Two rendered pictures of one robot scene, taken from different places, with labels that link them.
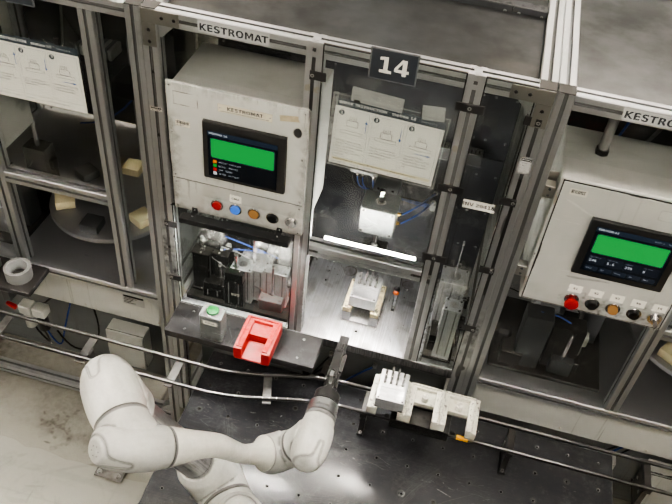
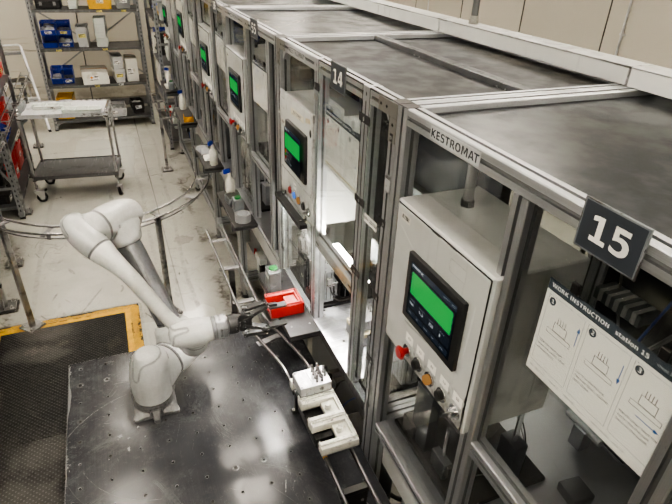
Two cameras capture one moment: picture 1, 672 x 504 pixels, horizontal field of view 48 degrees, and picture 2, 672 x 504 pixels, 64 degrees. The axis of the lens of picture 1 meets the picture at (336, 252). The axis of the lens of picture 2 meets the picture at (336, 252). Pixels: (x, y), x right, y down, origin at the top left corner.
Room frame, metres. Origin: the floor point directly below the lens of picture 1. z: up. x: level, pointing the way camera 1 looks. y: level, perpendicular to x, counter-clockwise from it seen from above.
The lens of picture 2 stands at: (0.76, -1.56, 2.39)
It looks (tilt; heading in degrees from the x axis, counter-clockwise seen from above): 30 degrees down; 57
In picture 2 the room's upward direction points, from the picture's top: 2 degrees clockwise
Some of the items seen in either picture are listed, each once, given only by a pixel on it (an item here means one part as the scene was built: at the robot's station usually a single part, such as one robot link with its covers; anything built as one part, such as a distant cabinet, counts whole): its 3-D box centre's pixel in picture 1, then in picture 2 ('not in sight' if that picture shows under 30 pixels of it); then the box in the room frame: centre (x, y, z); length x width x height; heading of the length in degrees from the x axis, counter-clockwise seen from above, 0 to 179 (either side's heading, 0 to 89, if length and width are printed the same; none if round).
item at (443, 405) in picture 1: (422, 410); (322, 414); (1.53, -0.35, 0.84); 0.36 x 0.14 x 0.10; 80
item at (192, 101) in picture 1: (250, 141); (321, 153); (1.89, 0.30, 1.60); 0.42 x 0.29 x 0.46; 80
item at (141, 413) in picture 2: not in sight; (154, 401); (1.03, 0.16, 0.71); 0.22 x 0.18 x 0.06; 80
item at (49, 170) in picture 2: not in sight; (74, 147); (1.35, 4.24, 0.47); 0.84 x 0.53 x 0.94; 164
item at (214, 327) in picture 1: (214, 320); (275, 278); (1.70, 0.39, 0.97); 0.08 x 0.08 x 0.12; 80
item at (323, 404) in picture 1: (322, 411); (220, 326); (1.28, -0.01, 1.12); 0.09 x 0.06 x 0.09; 80
